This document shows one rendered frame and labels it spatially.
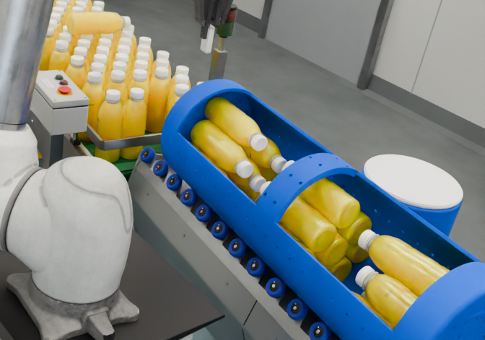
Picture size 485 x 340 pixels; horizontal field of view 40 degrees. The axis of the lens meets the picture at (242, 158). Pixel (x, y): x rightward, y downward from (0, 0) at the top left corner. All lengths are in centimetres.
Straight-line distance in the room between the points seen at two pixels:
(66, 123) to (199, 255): 51
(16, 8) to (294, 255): 68
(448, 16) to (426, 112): 72
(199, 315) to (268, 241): 22
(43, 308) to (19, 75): 39
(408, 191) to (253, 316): 58
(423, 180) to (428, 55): 331
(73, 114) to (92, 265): 78
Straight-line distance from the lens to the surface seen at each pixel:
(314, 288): 131
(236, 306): 156
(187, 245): 170
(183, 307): 130
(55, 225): 110
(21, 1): 112
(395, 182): 187
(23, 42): 113
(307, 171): 139
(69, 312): 118
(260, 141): 159
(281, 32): 601
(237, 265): 156
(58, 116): 182
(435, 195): 187
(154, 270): 137
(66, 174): 110
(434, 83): 519
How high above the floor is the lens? 186
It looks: 28 degrees down
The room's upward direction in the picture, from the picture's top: 12 degrees clockwise
